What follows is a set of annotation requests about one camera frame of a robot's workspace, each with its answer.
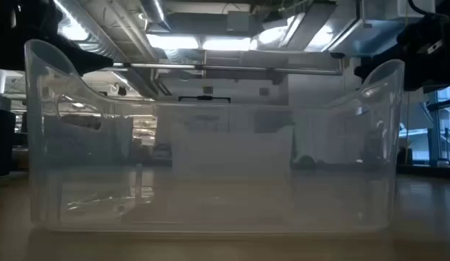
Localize black wall bar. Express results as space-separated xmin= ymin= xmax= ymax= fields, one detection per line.
xmin=178 ymin=95 xmax=232 ymax=104

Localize clear plastic bin cutout handles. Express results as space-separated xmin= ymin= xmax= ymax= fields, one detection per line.
xmin=23 ymin=38 xmax=406 ymax=233

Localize horizontal metal pipe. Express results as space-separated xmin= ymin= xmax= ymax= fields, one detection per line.
xmin=112 ymin=62 xmax=343 ymax=77

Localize window frame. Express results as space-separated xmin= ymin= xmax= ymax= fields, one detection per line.
xmin=425 ymin=86 xmax=450 ymax=168

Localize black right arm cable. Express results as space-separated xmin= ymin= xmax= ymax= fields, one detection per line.
xmin=407 ymin=0 xmax=429 ymax=17

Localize corrugated silver duct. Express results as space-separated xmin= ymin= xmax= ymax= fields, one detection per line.
xmin=52 ymin=0 xmax=128 ymax=62

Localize grey ceiling junction box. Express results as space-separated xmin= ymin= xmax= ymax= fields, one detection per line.
xmin=226 ymin=10 xmax=251 ymax=33

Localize round silver ventilation duct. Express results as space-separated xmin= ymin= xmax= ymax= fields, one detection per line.
xmin=139 ymin=0 xmax=172 ymax=33

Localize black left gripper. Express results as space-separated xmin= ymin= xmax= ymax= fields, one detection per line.
xmin=57 ymin=34 xmax=114 ymax=77

